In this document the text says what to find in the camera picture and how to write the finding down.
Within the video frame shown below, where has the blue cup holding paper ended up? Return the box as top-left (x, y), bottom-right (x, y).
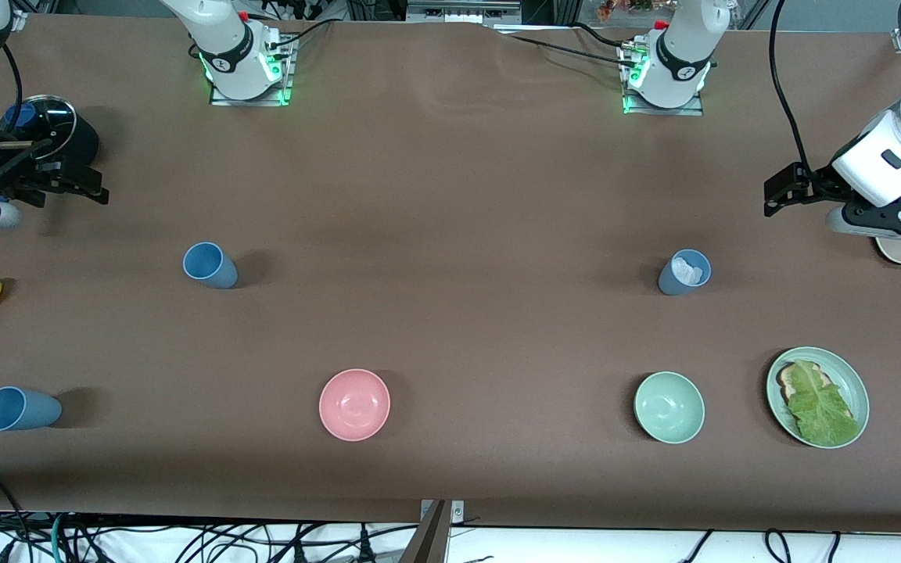
top-left (658, 249), bottom-right (713, 296)

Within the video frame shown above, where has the plain blue cup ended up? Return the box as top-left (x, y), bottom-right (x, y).
top-left (182, 242), bottom-right (239, 290)
top-left (0, 386), bottom-right (63, 432)

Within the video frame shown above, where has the glass lid with blue knob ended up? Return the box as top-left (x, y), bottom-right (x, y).
top-left (0, 95), bottom-right (78, 161)

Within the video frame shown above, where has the bread slice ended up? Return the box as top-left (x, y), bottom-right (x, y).
top-left (777, 361), bottom-right (856, 423)

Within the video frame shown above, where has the mint green plate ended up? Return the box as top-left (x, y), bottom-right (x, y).
top-left (766, 346), bottom-right (870, 450)

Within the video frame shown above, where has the green lettuce leaf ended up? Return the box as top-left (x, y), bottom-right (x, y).
top-left (787, 360), bottom-right (862, 445)

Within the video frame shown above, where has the mint green bowl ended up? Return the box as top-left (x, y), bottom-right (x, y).
top-left (634, 371), bottom-right (706, 445)

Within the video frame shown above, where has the brown table cover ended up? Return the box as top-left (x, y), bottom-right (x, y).
top-left (0, 14), bottom-right (901, 533)

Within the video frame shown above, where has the pink bowl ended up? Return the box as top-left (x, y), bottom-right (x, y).
top-left (318, 368), bottom-right (392, 443)

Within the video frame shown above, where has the grey metal box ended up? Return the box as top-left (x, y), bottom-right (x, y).
top-left (406, 0), bottom-right (523, 24)

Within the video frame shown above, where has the dark metal beam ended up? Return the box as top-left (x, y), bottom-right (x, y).
top-left (398, 500), bottom-right (451, 563)

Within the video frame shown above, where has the black pot with blue handle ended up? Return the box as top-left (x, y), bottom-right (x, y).
top-left (0, 94), bottom-right (101, 179)

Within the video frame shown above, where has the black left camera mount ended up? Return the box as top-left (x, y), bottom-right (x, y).
top-left (842, 186), bottom-right (901, 235)

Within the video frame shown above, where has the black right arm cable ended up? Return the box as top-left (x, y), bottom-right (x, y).
top-left (0, 43), bottom-right (57, 210)

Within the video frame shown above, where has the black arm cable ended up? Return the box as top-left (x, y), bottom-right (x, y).
top-left (767, 0), bottom-right (815, 177)
top-left (0, 43), bottom-right (57, 210)

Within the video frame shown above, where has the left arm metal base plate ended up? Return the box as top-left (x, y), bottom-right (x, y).
top-left (623, 43), bottom-right (705, 117)

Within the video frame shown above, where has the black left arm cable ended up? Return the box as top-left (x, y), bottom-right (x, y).
top-left (767, 0), bottom-right (815, 177)

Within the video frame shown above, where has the black base cable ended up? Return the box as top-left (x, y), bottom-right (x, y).
top-left (572, 22), bottom-right (635, 52)
top-left (267, 17), bottom-right (336, 59)
top-left (509, 34), bottom-right (639, 70)

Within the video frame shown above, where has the silver table edge bracket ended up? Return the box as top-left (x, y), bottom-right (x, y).
top-left (419, 500), bottom-right (465, 523)

